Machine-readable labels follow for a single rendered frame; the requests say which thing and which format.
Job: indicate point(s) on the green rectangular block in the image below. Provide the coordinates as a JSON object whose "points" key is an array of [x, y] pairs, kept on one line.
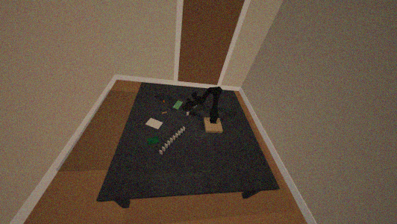
{"points": [[177, 104]]}

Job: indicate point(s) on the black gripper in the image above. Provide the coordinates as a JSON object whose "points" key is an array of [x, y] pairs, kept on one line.
{"points": [[188, 107]]}

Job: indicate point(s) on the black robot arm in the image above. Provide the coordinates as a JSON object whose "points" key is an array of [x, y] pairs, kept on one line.
{"points": [[216, 91]]}

